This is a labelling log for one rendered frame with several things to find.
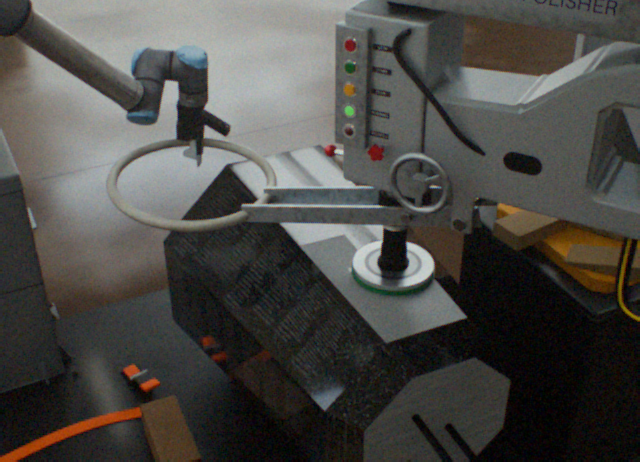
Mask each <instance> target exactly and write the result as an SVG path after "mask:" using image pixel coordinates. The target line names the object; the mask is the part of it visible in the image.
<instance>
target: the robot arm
mask: <svg viewBox="0 0 640 462"><path fill-rule="evenodd" d="M0 35H2V36H3V37H12V36H14V37H16V38H18V39H19V40H21V41H22V42H24V43H25V44H27V45H28V46H30V47H31V48H33V49H34V50H36V52H38V53H40V54H41V55H43V56H44V57H46V58H47V59H49V60H50V61H52V62H53V63H55V64H56V65H58V66H60V67H61V68H63V69H64V70H66V71H67V72H69V73H70V74H72V75H73V76H75V77H76V78H78V79H79V80H81V81H83V82H84V83H86V84H87V85H89V86H90V87H92V88H93V89H95V90H96V91H98V92H99V93H101V94H102V95H104V96H106V97H107V98H109V99H110V100H112V101H113V102H115V103H116V104H118V105H119V106H120V107H121V108H123V109H124V110H126V111H127V113H126V119H127V120H128V121H130V122H132V123H135V124H139V125H151V124H154V123H156V121H157V119H158V115H159V109H160V108H161V104H162V98H163V93H164V88H165V83H166V81H174V82H178V89H179V100H178V102H177V110H178V119H177V139H182V140H187V141H190V139H196V140H192V141H191V142H190V147H189V148H187V149H185V150H184V151H183V154H184V157H186V158H190V159H193V160H196V161H197V167H200V166H201V164H202V154H203V153H204V146H202V140H203V138H204V132H205V125H207V126H208V127H210V128H211V129H213V130H215V131H216V132H218V133H220V134H221V135H223V136H225V137H226V136H227V135H228V134H229V132H230V128H231V125H230V124H228V123H227V122H225V121H223V120H222V119H220V118H218V117H217V116H215V115H214V114H212V113H210V112H209V111H207V110H205V109H204V108H205V107H206V104H207V103H208V101H209V88H208V66H209V63H208V55H207V53H206V52H205V51H204V50H203V49H201V48H199V47H196V46H182V47H180V48H179V49H178V50H177V51H172V50H163V49H153V48H150V47H148V48H138V49H137V50H136V51H135V53H134V55H133V58H132V62H131V64H130V72H131V75H132V76H133V77H134V79H132V78H131V77H130V76H128V75H127V74H125V73H124V72H123V71H121V70H120V69H118V68H117V67H116V66H114V65H113V64H111V63H110V62H108V61H107V60H106V59H104V58H103V57H101V56H100V55H99V54H97V53H96V52H94V51H93V50H92V49H90V48H89V47H87V46H86V45H84V44H83V43H82V42H80V41H79V40H77V38H76V37H74V36H73V35H71V34H70V33H69V32H67V31H66V30H64V29H63V28H61V27H60V26H59V25H57V24H56V23H54V22H53V21H52V20H50V19H49V18H47V17H46V16H44V15H43V14H42V13H40V12H39V11H37V10H36V9H35V8H33V3H32V0H0ZM196 143H197V146H196ZM196 147H197V149H196Z"/></svg>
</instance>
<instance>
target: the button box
mask: <svg viewBox="0 0 640 462"><path fill-rule="evenodd" d="M346 37H354V38H355V39H356V40H357V41H358V43H359V48H358V50H357V52H355V53H350V52H347V51H346V50H345V49H344V47H343V41H344V39H345V38H346ZM371 54H372V27H367V26H362V25H357V24H351V23H346V22H345V21H339V22H338V23H336V24H335V110H334V142H335V143H339V144H343V145H348V146H352V147H356V148H360V149H364V150H365V149H366V148H368V146H369V116H370V86H371ZM347 59H352V60H354V61H355V63H356V64H357V66H358V73H357V74H356V75H355V76H348V75H347V74H345V72H344V71H343V63H344V61H345V60H347ZM346 82H352V83H354V84H355V85H356V87H357V89H358V93H357V95H356V96H355V97H352V98H351V97H347V96H346V95H345V94H344V93H343V90H342V87H343V85H344V83H346ZM346 103H351V104H353V105H354V106H355V107H356V109H357V115H356V117H354V118H347V117H346V116H345V115H344V114H343V112H342V107H343V105H344V104H346ZM345 124H351V125H353V126H354V127H355V128H356V130H357V135H356V137H354V138H348V137H345V136H344V135H343V133H342V127H343V125H345Z"/></svg>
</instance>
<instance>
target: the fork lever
mask: <svg viewBox="0 0 640 462"><path fill-rule="evenodd" d="M379 191H380V189H376V188H373V187H264V188H263V192H264V194H268V195H269V196H270V198H271V201H270V203H269V204H268V205H257V204H243V205H242V206H241V208H242V211H245V212H246V213H247V214H248V216H249V218H248V220H246V222H280V223H320V224H362V225H402V226H444V227H451V219H452V209H453V199H454V191H452V195H451V198H450V201H449V203H448V204H447V206H446V207H445V208H444V209H442V210H441V211H439V212H437V213H435V214H430V215H422V214H417V213H413V212H411V211H409V210H407V209H406V208H404V207H403V206H375V205H378V197H379ZM427 192H428V193H430V204H429V205H436V204H437V203H438V202H439V201H440V200H441V199H442V197H443V193H444V188H441V187H437V186H431V187H430V189H429V190H428V191H427ZM497 205H498V203H497V202H493V201H490V200H486V199H482V198H478V197H476V199H475V208H474V216H473V225H472V227H481V226H482V223H481V217H480V212H479V207H480V206H497ZM453 225H454V228H455V229H457V230H459V231H462V230H464V229H465V228H466V227H467V225H466V220H464V219H462V218H460V217H458V218H457V219H455V220H454V221H453Z"/></svg>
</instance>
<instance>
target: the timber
mask: <svg viewBox="0 0 640 462"><path fill-rule="evenodd" d="M140 408H141V414H142V420H143V426H144V431H145V434H146V437H147V439H148V442H149V445H150V448H151V451H152V453H153V456H154V459H155V462H202V460H201V456H200V453H199V451H198V449H197V446H196V444H195V441H194V439H193V437H192V434H191V432H190V430H189V427H188V425H187V422H186V420H185V418H184V415H183V413H182V411H181V408H180V406H179V404H178V401H177V399H176V396H175V395H173V396H170V397H166V398H163V399H160V400H157V401H153V402H150V403H147V404H143V405H141V406H140Z"/></svg>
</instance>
